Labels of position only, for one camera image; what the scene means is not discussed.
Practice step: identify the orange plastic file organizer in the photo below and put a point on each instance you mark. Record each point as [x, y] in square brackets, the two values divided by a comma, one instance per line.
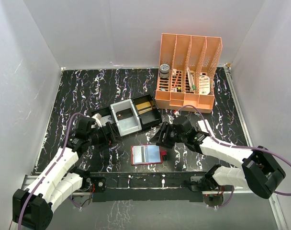
[189, 57]

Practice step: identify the white label packet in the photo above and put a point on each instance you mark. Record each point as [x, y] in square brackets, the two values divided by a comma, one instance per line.
[204, 85]

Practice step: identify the black card in grey tray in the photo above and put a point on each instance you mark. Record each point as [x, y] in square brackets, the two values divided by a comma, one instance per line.
[124, 114]

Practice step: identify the black open tray box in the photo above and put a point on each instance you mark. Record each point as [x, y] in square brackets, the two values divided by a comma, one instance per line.
[149, 119]

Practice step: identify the grey plastic tray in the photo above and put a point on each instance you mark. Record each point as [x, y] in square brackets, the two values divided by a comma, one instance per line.
[126, 126]

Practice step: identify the white striped credit card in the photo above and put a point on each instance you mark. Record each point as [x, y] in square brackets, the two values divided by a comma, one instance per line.
[139, 154]

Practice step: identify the black front mounting rail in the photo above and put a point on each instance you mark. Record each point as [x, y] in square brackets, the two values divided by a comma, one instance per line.
[149, 186]

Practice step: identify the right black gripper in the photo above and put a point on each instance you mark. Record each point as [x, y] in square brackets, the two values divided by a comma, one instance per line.
[167, 135]

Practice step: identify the small round jar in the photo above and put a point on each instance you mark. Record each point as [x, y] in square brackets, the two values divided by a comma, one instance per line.
[164, 71]

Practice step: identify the white VIP card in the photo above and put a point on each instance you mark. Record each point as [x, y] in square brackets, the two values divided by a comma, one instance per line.
[106, 118]

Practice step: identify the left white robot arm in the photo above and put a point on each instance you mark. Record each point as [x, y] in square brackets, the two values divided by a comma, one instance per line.
[34, 206]

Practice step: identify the red leather card holder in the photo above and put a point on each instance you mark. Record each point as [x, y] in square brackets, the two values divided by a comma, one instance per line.
[155, 155]

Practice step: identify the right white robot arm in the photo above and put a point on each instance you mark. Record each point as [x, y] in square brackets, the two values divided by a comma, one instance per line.
[254, 169]

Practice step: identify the white small box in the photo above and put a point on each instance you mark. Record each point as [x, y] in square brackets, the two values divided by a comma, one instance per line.
[205, 127]

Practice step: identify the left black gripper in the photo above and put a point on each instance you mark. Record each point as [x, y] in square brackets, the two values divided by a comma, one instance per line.
[108, 133]

